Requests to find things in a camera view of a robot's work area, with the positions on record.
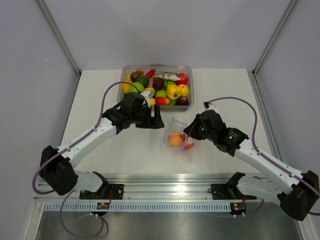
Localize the aluminium frame post left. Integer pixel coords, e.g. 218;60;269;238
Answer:
35;0;82;80

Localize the clear zip top bag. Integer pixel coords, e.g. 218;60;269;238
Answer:
162;115;195;164

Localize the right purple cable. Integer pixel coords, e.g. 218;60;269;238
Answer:
203;96;320;218

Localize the red tomato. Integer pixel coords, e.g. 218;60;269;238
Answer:
175;73;189;86

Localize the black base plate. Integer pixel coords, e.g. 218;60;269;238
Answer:
79;183;124;200
207;183;258;201

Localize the aluminium frame post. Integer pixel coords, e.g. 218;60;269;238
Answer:
35;0;82;80
252;0;299;78

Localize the aluminium frame post right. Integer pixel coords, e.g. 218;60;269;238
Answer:
252;0;299;78

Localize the purple cable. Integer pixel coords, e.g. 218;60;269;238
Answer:
32;81;143;237
203;96;320;218

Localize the dark red apple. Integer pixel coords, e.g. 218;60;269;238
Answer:
175;96;190;106

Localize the dark purple plum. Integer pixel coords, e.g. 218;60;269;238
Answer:
152;78;165;91

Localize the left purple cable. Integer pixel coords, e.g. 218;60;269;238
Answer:
32;81;143;237

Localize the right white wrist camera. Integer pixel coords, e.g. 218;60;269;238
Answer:
203;101;219;114

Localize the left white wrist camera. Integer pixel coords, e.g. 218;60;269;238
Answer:
140;90;154;108

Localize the grey toy fish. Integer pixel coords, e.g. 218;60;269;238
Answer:
152;72;181;82

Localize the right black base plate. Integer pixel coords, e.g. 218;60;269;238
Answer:
207;183;258;201

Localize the red strawberry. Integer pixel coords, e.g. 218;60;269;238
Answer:
155;96;170;106

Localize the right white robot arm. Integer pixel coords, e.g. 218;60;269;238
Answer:
183;109;320;221

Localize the yellow orange fruit right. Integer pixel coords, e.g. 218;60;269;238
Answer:
178;84;190;97

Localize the clear plastic food container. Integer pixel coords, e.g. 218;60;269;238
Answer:
120;65;195;111

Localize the aluminium mounting rail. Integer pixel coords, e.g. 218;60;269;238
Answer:
33;173;306;202

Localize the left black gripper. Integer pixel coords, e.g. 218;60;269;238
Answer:
131;104;164;129

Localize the dark green avocado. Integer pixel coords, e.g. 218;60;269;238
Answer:
136;75;150;88

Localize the yellow bell pepper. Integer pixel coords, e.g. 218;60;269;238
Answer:
166;84;181;100

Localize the purple passion fruit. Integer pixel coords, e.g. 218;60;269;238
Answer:
130;71;141;83

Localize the yellow lemon left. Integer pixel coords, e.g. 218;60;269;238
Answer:
121;79;133;95

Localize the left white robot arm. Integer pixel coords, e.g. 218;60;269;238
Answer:
38;90;165;199

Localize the orange peach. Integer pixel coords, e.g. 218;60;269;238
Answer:
167;132;185;148

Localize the red chili pepper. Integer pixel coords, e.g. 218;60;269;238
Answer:
145;68;156;79

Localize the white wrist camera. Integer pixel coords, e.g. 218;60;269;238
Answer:
140;90;154;108
203;101;219;114

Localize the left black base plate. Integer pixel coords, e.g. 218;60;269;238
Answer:
79;183;124;200

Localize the green apple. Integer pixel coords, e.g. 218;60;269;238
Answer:
129;82;145;93

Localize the white slotted cable duct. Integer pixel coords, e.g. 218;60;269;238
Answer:
44;201;231;213

